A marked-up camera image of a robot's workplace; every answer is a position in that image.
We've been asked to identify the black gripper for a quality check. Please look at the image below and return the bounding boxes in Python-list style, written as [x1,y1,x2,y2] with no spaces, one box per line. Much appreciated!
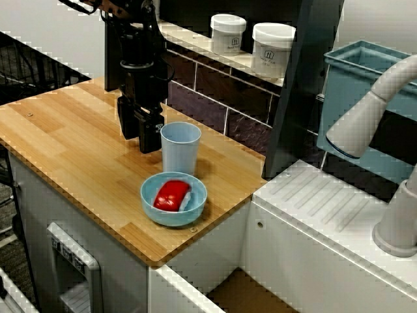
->
[117,63,169,154]

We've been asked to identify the light blue plastic cup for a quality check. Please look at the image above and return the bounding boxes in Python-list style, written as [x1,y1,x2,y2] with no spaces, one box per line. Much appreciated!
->
[160,121,202,179]

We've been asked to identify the red and white sushi toy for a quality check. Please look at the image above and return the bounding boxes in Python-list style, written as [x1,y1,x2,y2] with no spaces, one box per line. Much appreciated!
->
[152,179,193,213]

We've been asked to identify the light blue bowl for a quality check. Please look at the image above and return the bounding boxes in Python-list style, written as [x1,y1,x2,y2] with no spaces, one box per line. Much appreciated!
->
[139,171,209,228]

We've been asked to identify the dark narrow hutch side panel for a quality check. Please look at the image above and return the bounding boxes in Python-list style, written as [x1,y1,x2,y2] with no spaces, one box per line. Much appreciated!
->
[104,9,126,93]

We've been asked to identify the cream shelf board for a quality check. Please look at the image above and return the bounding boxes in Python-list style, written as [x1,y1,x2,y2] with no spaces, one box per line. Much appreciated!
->
[158,19,286,87]

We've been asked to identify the dark tiled backsplash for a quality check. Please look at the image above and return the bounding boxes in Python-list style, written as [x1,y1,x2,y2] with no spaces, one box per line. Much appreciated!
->
[162,45,283,157]

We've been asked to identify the white lidded jar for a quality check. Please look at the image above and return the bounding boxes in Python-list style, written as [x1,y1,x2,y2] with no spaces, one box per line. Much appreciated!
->
[210,14,248,57]
[251,22,296,79]

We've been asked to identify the dark grey wide hutch panel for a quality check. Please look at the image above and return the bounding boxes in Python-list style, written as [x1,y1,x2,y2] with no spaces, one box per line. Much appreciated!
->
[262,0,345,180]

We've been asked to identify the teal plastic bin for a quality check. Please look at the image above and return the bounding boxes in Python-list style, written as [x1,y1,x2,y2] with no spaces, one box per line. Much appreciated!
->
[317,39,417,185]

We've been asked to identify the white toy kitchen cabinet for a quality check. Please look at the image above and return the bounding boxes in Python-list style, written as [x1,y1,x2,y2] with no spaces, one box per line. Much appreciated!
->
[6,148,417,313]

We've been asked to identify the grey toy faucet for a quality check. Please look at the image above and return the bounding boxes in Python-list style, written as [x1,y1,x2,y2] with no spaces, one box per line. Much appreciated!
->
[325,53,417,258]

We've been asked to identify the white corner object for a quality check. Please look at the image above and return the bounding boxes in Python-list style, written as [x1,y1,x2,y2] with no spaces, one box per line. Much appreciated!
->
[0,265,35,313]

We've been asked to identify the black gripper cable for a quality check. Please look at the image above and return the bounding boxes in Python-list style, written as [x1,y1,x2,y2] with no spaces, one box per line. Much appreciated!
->
[156,55,175,86]

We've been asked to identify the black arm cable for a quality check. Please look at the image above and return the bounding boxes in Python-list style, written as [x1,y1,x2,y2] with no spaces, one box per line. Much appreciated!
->
[58,0,99,14]

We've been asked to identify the black wire mesh rack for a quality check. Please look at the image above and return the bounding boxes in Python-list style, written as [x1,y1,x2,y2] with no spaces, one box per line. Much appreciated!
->
[0,31,93,107]

